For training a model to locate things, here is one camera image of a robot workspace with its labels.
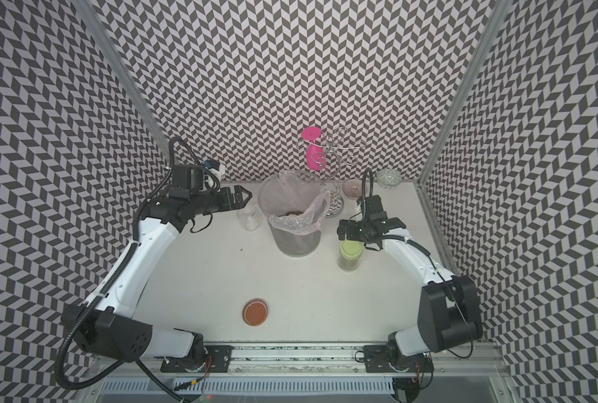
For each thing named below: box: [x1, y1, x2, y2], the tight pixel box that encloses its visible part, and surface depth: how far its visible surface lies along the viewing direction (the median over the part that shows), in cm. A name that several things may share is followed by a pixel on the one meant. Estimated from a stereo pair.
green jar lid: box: [339, 240, 363, 261], surface depth 86 cm
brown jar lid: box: [241, 298, 269, 327], surface depth 83 cm
